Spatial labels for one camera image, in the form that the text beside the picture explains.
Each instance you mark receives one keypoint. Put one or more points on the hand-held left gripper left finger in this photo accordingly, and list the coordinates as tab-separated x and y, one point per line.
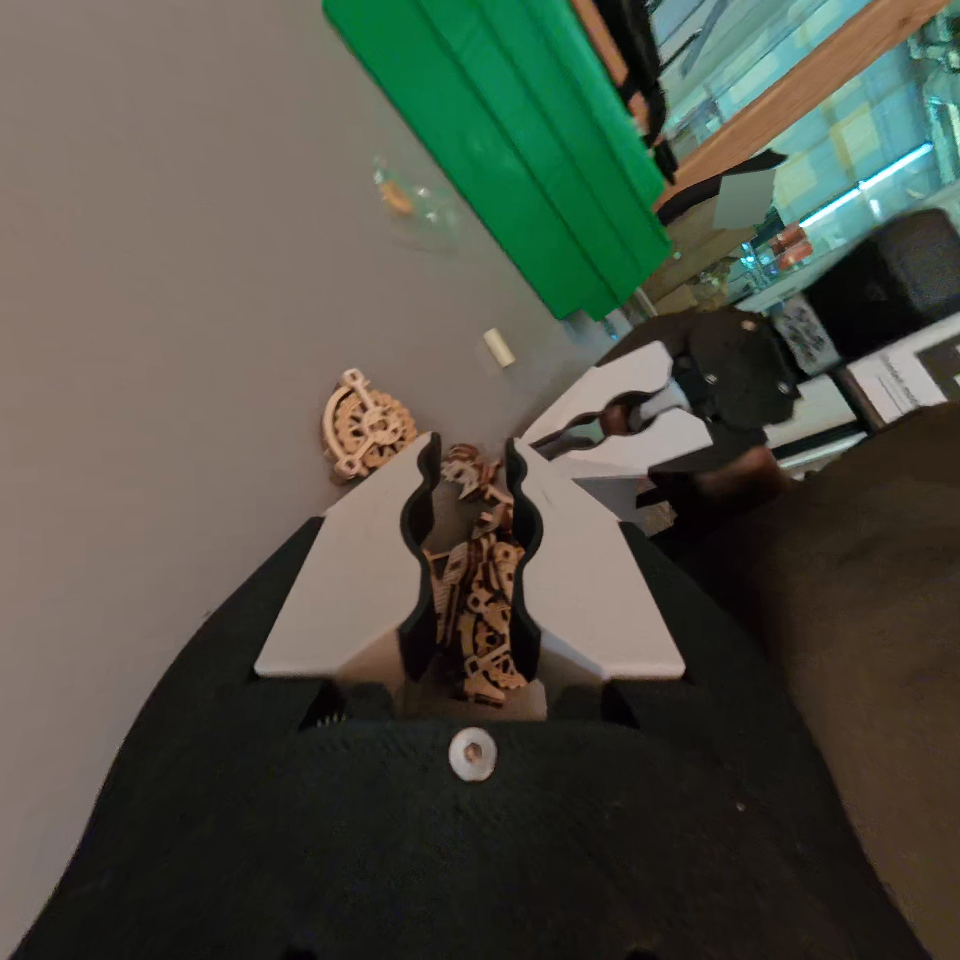
352	585

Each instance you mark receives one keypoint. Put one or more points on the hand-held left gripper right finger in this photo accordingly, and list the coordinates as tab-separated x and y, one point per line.
592	600

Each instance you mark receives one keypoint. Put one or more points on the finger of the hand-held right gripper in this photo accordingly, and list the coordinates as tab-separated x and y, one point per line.
660	442
622	371

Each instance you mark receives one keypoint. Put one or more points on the wooden motorcycle model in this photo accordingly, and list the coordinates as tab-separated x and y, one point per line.
484	592

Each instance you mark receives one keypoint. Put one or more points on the grey desk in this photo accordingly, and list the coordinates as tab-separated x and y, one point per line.
150	375

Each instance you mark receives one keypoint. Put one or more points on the person's right hand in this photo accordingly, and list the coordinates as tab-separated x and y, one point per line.
754	469

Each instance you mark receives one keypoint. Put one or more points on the small cream cylinder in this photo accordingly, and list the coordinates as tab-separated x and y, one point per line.
499	347

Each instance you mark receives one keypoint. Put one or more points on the wooden wheel assembly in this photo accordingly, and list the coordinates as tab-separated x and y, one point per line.
360	431

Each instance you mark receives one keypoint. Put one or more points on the white framed sign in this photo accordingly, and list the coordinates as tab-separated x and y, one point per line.
900	375

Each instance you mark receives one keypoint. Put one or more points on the black box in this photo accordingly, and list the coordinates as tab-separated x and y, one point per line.
885	285

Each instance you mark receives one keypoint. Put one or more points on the green plastic crate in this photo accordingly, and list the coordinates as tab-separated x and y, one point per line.
510	150

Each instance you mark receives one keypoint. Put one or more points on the person's brown clothing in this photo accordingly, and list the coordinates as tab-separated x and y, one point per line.
862	600

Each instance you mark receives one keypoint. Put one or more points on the clear plastic bag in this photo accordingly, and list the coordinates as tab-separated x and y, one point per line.
409	202

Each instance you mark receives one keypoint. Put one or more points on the wooden beam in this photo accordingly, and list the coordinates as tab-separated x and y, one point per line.
787	97

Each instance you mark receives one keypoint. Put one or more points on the black office chair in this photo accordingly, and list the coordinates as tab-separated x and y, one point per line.
637	75

